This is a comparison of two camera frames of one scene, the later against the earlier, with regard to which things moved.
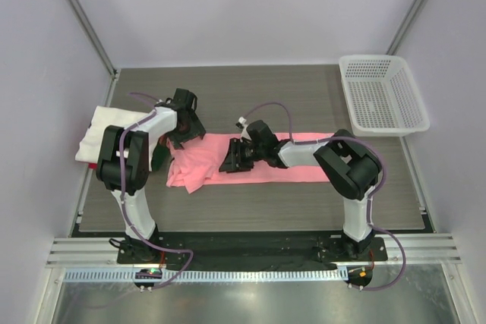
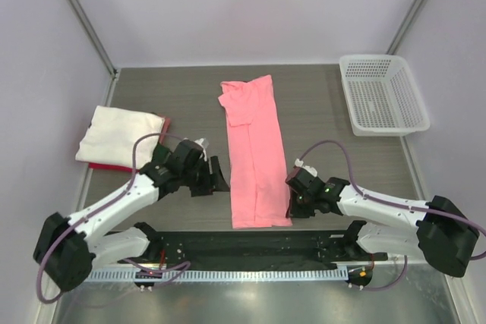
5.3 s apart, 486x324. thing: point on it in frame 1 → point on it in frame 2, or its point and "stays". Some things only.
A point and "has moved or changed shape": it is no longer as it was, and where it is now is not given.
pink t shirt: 198,163 has moved or changed shape
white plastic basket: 382,96 stays
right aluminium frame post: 418,7 stays
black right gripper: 235,162 → 295,212
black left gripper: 195,130 → 218,182
